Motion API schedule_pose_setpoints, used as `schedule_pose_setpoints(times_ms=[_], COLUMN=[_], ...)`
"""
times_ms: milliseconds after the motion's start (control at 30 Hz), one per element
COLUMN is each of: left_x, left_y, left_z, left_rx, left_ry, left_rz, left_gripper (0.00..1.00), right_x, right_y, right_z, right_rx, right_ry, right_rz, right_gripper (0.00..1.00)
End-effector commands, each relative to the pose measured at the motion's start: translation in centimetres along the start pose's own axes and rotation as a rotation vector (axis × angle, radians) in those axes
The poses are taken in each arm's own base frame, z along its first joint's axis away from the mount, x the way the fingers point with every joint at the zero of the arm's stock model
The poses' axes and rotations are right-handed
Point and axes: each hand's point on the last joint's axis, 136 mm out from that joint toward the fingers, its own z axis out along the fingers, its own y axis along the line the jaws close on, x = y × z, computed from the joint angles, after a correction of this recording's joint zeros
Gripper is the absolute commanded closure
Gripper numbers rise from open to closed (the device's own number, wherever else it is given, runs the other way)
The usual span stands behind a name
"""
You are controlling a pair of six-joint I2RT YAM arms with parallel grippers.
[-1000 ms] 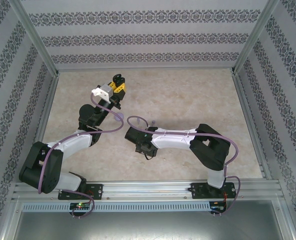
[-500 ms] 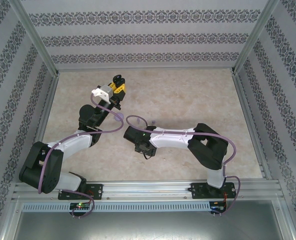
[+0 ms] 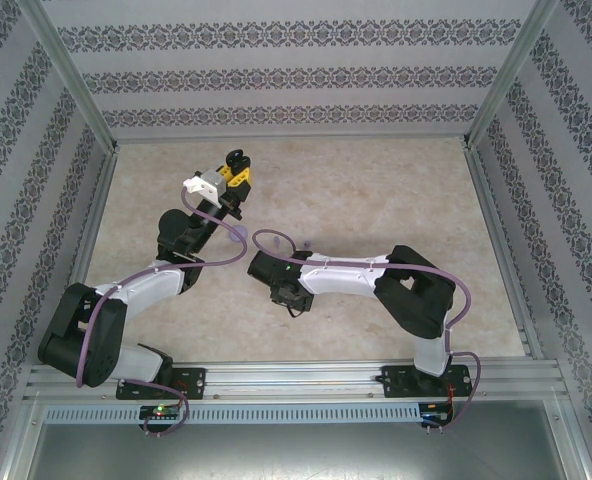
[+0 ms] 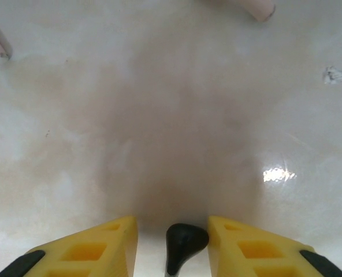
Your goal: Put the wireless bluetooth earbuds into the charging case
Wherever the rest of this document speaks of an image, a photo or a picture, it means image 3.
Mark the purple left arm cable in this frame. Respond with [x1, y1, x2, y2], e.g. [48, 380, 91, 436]
[74, 184, 250, 441]

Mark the slotted grey cable duct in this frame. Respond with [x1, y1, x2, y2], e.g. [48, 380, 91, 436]
[43, 403, 423, 426]

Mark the aluminium mounting rail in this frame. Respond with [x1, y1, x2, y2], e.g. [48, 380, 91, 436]
[23, 360, 572, 402]

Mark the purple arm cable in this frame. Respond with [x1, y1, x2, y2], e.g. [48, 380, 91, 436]
[250, 228, 482, 431]
[74, 184, 250, 441]

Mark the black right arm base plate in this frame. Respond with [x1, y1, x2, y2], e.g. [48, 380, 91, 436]
[381, 364, 475, 400]

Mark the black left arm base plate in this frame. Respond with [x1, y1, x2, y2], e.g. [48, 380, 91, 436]
[115, 367, 208, 402]

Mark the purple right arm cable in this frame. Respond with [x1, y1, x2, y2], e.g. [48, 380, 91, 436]
[250, 228, 482, 431]

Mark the grey metal sheet panel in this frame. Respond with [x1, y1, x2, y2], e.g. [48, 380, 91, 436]
[5, 422, 590, 480]

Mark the aluminium frame post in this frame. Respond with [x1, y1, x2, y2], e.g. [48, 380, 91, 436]
[20, 0, 122, 154]
[463, 0, 563, 151]

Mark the aluminium table side rail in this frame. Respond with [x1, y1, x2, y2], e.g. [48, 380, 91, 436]
[43, 147, 122, 365]
[461, 142, 547, 361]

